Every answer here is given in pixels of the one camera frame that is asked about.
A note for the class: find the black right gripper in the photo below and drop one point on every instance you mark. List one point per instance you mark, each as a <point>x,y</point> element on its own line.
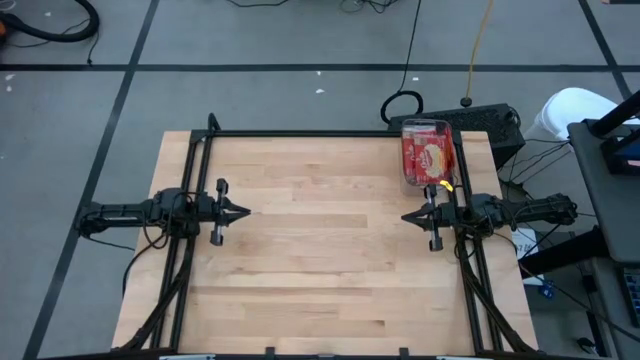
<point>445,216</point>

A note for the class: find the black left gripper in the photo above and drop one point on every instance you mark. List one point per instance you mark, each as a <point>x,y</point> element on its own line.
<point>209,212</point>

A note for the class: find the red popcorn bag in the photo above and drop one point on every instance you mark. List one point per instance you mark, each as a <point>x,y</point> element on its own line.
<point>430,157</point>

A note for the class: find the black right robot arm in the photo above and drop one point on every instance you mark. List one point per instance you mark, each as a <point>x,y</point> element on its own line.
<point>530,210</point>

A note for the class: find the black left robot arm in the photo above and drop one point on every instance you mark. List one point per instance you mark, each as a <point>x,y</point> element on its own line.
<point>125,210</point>

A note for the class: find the clear plastic basket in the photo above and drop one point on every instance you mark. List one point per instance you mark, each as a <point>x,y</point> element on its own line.
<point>415,190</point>

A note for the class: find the yellow tag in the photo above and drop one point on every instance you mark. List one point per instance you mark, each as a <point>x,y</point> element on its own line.
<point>446,186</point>

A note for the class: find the white paper sheet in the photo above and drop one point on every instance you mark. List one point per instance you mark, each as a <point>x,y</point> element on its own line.
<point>525,247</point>

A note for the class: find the black computer tower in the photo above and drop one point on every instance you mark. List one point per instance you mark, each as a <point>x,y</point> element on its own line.
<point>480,120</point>

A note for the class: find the small blue item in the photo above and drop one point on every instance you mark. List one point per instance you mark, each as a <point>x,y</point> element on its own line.
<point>548,290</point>

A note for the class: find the white chair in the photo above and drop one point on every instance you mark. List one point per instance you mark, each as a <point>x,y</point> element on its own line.
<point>575,107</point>

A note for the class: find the grey cart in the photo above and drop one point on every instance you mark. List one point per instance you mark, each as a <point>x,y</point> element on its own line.
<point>615,210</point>

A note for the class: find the dark laptop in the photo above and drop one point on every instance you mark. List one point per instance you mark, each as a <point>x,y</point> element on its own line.
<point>620,150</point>

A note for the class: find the black keyboard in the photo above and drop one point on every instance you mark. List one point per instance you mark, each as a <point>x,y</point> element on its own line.
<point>632,295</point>

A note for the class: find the black pole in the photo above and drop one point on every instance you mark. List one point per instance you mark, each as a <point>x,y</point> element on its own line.
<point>620,112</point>

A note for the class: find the black metal table frame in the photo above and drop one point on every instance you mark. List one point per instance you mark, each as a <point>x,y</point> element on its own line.
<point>325,133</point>

